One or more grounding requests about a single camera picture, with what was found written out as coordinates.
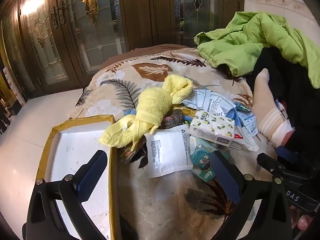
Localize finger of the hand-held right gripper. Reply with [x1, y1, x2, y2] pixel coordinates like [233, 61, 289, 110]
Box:
[276, 145, 313, 174]
[257, 152, 286, 180]

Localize lemon print tissue pack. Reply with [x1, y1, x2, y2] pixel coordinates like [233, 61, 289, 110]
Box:
[188, 110, 236, 147]

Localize wooden glass door leaf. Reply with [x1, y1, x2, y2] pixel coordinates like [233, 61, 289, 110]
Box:
[0, 0, 60, 98]
[47, 0, 130, 88]

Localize black pants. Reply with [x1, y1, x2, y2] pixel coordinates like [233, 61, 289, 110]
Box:
[246, 46, 320, 155]

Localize yellow towel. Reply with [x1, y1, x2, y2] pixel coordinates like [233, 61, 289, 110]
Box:
[98, 74, 193, 152]

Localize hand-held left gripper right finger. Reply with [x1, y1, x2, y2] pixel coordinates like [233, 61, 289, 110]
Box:
[209, 151, 293, 240]

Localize yellow-edged cardboard box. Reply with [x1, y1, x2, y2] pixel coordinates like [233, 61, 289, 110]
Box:
[34, 114, 120, 240]

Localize green jacket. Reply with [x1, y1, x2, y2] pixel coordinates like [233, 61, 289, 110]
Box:
[194, 11, 320, 89]

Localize leaf print blanket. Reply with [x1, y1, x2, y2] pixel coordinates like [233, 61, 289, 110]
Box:
[69, 44, 283, 240]

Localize person's right hand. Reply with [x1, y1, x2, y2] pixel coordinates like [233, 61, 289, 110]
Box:
[290, 204, 314, 232]

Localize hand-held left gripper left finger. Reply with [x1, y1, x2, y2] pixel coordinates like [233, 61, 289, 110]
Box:
[22, 150, 108, 240]

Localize white pouch with grey print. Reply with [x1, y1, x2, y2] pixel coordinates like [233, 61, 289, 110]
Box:
[144, 124, 194, 179]

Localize person's foot in white sock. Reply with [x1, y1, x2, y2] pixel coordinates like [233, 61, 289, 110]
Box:
[251, 69, 295, 149]

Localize teal packet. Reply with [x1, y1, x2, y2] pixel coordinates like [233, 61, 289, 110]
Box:
[234, 100, 252, 112]

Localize blue cartoon packet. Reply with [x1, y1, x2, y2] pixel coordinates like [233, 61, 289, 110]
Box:
[190, 140, 229, 183]

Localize wooden glass side panel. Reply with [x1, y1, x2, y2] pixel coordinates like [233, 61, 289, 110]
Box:
[117, 0, 245, 53]

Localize small white blue packet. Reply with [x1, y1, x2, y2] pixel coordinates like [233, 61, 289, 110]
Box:
[235, 110, 259, 152]

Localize large white packet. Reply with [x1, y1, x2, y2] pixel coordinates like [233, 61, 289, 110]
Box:
[182, 89, 237, 117]

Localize stack of white boxes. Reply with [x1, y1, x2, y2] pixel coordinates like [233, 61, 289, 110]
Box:
[4, 66, 27, 105]

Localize dark glitter scrunchie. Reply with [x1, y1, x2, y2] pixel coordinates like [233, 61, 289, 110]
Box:
[160, 109, 187, 130]

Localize dark colourful packet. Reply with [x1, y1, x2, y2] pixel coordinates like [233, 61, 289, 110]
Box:
[119, 144, 148, 167]

